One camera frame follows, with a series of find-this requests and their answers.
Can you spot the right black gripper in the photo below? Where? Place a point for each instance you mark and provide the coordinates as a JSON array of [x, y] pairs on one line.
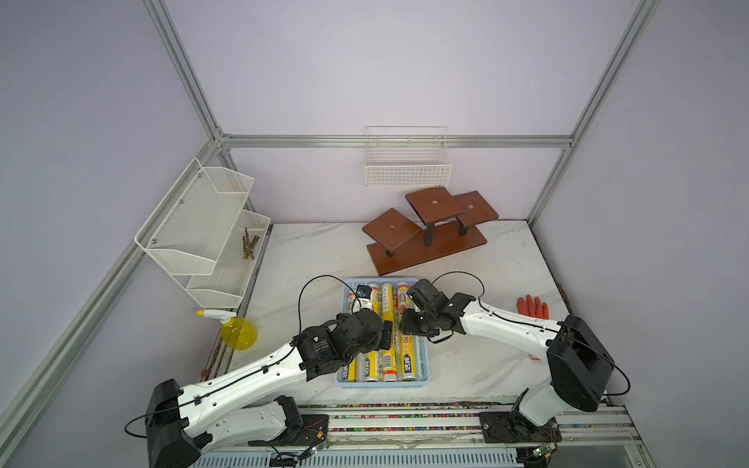
[[409, 324]]

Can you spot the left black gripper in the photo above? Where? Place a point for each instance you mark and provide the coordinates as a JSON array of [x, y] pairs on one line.
[[386, 334]]

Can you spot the yellow wrap roll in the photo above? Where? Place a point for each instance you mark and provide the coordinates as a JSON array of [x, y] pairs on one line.
[[407, 347], [349, 373], [372, 359], [389, 364]]

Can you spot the light blue plastic basket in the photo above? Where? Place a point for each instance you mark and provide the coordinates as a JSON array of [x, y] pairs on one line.
[[421, 357]]

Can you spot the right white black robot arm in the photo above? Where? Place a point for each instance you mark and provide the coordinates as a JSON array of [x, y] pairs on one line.
[[579, 366]]

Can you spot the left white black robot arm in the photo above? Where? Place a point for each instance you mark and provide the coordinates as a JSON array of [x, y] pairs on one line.
[[181, 421]]

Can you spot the brown wooden tiered stand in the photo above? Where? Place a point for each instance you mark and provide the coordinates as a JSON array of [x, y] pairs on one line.
[[447, 225]]

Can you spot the red rubber glove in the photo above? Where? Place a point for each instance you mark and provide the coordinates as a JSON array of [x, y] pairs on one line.
[[532, 306]]

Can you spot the yellow spray bottle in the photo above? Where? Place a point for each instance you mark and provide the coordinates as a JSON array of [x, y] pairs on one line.
[[236, 332]]

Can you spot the brown sticks in shelf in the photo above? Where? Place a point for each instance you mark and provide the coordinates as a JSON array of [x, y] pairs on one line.
[[249, 242]]

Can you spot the white mesh two-tier shelf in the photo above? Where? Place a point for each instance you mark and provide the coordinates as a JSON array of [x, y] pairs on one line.
[[195, 235]]

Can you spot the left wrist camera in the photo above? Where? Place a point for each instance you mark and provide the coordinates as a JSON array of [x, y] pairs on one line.
[[363, 298]]

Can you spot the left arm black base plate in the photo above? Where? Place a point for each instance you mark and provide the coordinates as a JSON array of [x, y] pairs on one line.
[[312, 429]]

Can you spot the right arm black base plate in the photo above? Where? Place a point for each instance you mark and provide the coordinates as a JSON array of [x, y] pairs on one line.
[[509, 427]]

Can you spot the aluminium rail base frame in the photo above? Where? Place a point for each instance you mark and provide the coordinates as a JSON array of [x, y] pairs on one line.
[[421, 435]]

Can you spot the white wire wall basket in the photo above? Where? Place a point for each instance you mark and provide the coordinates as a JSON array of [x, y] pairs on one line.
[[405, 157]]

